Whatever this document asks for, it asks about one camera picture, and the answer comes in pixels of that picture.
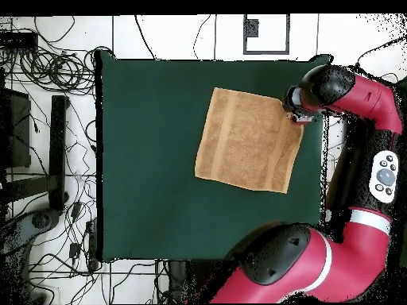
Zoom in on tan terry towel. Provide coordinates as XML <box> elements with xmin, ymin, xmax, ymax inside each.
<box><xmin>194</xmin><ymin>87</ymin><xmax>304</xmax><ymax>195</ymax></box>

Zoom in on dark green table cloth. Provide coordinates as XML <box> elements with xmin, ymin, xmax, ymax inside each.
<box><xmin>95</xmin><ymin>50</ymin><xmax>333</xmax><ymax>263</ymax></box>

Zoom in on black floor stand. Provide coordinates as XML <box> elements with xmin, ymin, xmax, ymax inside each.
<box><xmin>2</xmin><ymin>95</ymin><xmax>70</xmax><ymax>212</ymax></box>

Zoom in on grey chair base leg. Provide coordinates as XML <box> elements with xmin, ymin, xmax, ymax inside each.
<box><xmin>0</xmin><ymin>207</ymin><xmax>63</xmax><ymax>305</ymax></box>

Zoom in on small black device box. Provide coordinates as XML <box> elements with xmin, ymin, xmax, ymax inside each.
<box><xmin>0</xmin><ymin>31</ymin><xmax>39</xmax><ymax>51</ymax></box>

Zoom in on grey square frame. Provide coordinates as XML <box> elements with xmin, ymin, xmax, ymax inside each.
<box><xmin>242</xmin><ymin>14</ymin><xmax>291</xmax><ymax>56</ymax></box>

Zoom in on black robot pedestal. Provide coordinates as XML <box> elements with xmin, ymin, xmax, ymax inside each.
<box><xmin>168</xmin><ymin>260</ymin><xmax>230</xmax><ymax>304</ymax></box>

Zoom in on coiled black cables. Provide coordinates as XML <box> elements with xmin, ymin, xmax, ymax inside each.
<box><xmin>18</xmin><ymin>47</ymin><xmax>96</xmax><ymax>96</ymax></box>

